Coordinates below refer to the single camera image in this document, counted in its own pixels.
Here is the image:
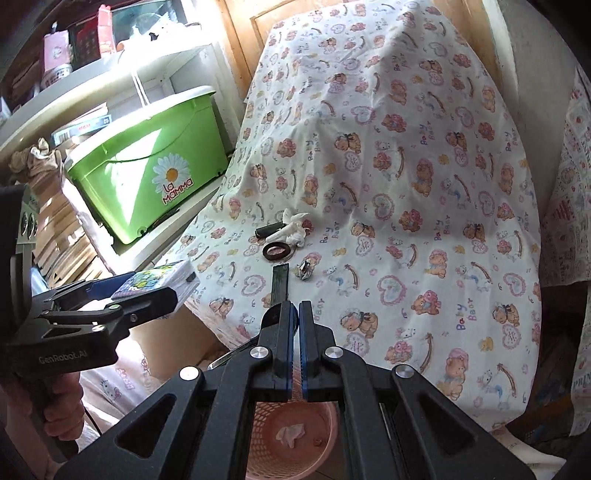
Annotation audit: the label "left hand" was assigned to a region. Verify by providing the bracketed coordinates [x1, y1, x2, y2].
[8, 370, 86, 458]

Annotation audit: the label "green plastic storage box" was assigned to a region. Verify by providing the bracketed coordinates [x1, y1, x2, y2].
[65, 86, 228, 244]

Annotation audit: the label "printed cloth at right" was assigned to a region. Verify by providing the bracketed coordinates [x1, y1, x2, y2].
[540, 66, 590, 436]

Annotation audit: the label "white shelf unit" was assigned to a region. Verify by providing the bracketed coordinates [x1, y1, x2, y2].
[1, 26, 242, 274]

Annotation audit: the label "black hair tie ring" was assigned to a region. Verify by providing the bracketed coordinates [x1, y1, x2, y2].
[261, 240, 293, 262]

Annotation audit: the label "hello kitty pink clothing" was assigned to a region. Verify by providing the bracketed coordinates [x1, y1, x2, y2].
[80, 338, 162, 433]

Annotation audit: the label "black cylinder battery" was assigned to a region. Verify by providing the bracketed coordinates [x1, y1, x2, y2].
[254, 222, 286, 240]

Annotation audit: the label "pink plastic trash basket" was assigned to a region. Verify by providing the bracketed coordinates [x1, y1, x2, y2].
[245, 401, 339, 479]

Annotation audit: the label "tissue pack purple plaid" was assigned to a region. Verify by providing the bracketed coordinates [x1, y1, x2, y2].
[110, 260, 200, 313]

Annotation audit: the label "teddy bear print sheet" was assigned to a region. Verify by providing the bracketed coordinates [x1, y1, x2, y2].
[166, 1, 541, 431]

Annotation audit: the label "books on shelf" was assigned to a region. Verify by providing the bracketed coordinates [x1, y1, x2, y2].
[50, 102, 112, 147]

